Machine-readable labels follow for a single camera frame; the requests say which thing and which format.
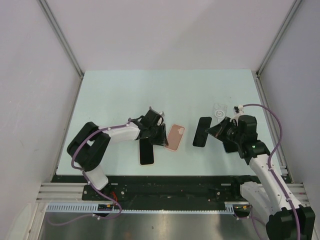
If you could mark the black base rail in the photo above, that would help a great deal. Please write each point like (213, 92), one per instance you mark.
(171, 192)

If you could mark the pink phone case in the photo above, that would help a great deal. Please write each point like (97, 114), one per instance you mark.
(174, 137)

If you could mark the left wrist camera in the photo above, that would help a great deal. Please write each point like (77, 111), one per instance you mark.
(160, 113)

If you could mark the clear phone case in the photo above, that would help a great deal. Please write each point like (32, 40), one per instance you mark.
(219, 113)

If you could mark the aluminium frame post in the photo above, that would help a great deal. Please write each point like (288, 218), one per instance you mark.
(52, 20)
(279, 35)

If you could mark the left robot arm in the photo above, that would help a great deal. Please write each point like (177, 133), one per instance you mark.
(89, 145)

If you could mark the left aluminium frame post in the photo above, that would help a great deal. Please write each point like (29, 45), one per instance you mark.
(52, 20)

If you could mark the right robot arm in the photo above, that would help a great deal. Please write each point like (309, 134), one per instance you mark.
(284, 215)

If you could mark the blue phone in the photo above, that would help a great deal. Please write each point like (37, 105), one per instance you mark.
(146, 153)
(230, 147)

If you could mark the black phone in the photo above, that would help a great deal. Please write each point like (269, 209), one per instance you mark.
(200, 137)

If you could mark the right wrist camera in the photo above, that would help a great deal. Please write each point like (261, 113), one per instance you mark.
(238, 111)

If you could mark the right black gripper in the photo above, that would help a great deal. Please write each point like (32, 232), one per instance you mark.
(218, 130)

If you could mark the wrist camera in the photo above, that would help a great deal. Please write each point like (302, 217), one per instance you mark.
(160, 113)
(238, 111)

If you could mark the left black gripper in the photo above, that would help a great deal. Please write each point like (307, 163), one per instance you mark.
(162, 139)

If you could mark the white cable duct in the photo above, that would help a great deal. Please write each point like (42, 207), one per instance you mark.
(104, 208)

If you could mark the right aluminium frame post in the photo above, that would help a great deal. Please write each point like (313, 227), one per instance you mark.
(279, 35)

